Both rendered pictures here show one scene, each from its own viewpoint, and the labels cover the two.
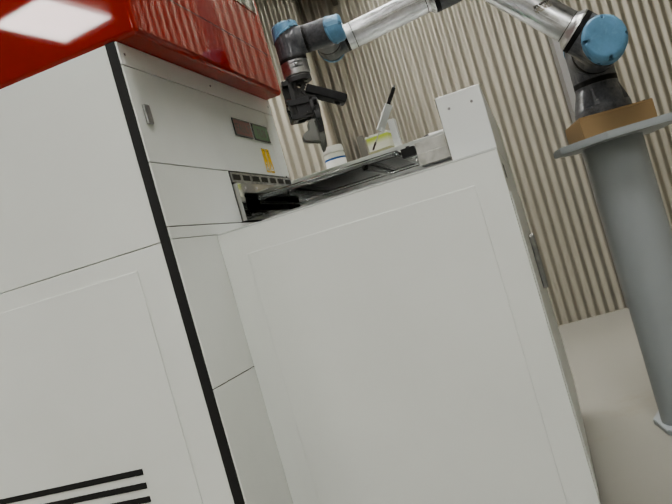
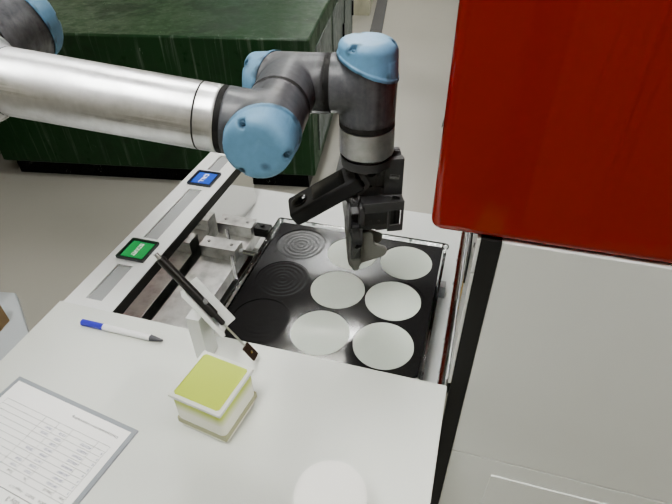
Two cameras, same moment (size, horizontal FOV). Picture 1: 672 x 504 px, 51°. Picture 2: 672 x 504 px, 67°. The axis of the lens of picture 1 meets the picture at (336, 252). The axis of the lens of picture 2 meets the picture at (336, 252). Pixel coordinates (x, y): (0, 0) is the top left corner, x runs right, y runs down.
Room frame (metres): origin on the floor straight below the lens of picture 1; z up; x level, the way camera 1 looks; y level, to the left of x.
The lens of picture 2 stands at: (2.56, -0.07, 1.54)
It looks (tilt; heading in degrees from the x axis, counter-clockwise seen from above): 39 degrees down; 181
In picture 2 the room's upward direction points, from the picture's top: 1 degrees counter-clockwise
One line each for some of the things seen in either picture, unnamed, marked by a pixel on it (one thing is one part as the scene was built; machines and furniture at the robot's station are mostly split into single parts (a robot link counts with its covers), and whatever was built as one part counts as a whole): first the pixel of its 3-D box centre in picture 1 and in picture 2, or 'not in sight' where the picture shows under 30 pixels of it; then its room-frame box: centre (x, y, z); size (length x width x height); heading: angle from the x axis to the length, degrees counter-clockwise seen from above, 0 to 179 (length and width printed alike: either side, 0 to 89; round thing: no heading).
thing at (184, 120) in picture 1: (227, 155); (480, 195); (1.75, 0.19, 1.02); 0.81 x 0.03 x 0.40; 164
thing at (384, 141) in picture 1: (382, 144); (215, 397); (2.18, -0.23, 1.00); 0.07 x 0.07 x 0.07; 66
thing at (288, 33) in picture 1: (289, 43); (365, 83); (1.92, -0.04, 1.30); 0.09 x 0.08 x 0.11; 82
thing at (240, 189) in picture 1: (271, 202); (453, 306); (1.92, 0.13, 0.89); 0.44 x 0.02 x 0.10; 164
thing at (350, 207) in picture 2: (301, 100); (370, 189); (1.92, -0.02, 1.14); 0.09 x 0.08 x 0.12; 97
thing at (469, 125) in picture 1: (476, 136); (180, 240); (1.71, -0.41, 0.89); 0.55 x 0.09 x 0.14; 164
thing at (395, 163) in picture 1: (344, 178); (337, 290); (1.88, -0.08, 0.90); 0.34 x 0.34 x 0.01; 74
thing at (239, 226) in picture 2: (432, 144); (237, 225); (1.67, -0.29, 0.89); 0.08 x 0.03 x 0.03; 74
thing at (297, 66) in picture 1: (296, 70); (366, 139); (1.92, -0.03, 1.22); 0.08 x 0.08 x 0.05
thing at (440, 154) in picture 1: (444, 160); (206, 283); (1.82, -0.33, 0.87); 0.36 x 0.08 x 0.03; 164
